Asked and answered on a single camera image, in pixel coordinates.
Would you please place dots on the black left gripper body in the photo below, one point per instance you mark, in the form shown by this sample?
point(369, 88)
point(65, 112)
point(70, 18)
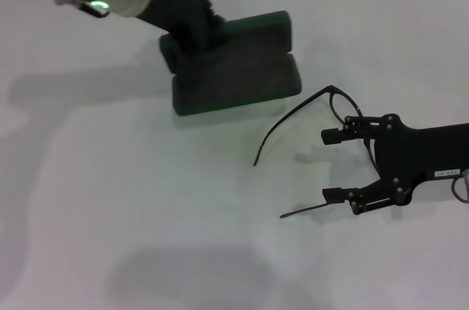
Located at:
point(179, 2)

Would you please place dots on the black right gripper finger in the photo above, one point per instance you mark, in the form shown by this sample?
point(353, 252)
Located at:
point(331, 136)
point(333, 194)

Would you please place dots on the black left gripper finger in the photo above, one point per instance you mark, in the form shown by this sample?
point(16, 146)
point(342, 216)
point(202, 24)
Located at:
point(173, 55)
point(216, 33)

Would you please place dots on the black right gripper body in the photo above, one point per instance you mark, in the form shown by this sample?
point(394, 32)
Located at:
point(414, 152)

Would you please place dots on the black glasses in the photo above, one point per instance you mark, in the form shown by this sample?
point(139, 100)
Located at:
point(344, 108)

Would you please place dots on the green glasses case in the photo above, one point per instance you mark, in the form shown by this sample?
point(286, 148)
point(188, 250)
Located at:
point(238, 72)

